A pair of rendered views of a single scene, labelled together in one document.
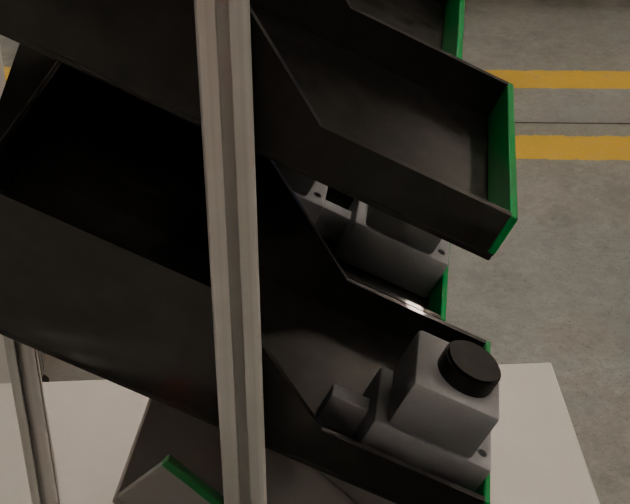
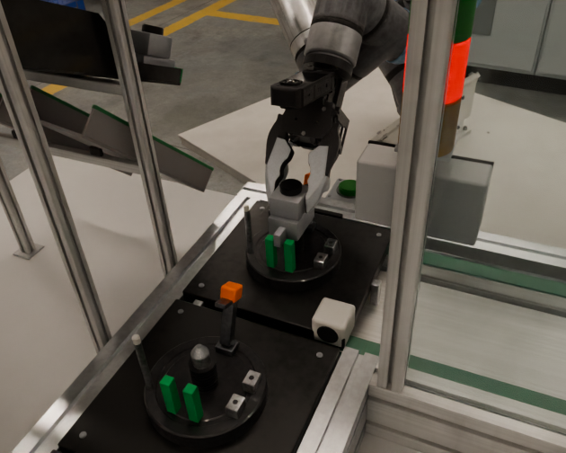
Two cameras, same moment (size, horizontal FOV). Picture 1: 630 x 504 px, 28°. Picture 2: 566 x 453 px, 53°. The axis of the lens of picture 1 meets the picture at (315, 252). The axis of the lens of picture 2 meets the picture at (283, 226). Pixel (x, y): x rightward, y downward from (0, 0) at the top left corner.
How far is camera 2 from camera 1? 0.57 m
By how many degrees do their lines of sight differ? 49
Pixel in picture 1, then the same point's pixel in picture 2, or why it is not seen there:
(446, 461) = (164, 62)
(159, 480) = (94, 116)
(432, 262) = not seen: hidden behind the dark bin
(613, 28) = not seen: outside the picture
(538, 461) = (84, 173)
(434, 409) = (157, 41)
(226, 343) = (120, 18)
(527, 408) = (60, 167)
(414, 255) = not seen: hidden behind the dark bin
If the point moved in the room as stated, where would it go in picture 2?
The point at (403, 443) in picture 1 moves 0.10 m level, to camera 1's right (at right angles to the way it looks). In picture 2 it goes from (153, 61) to (194, 38)
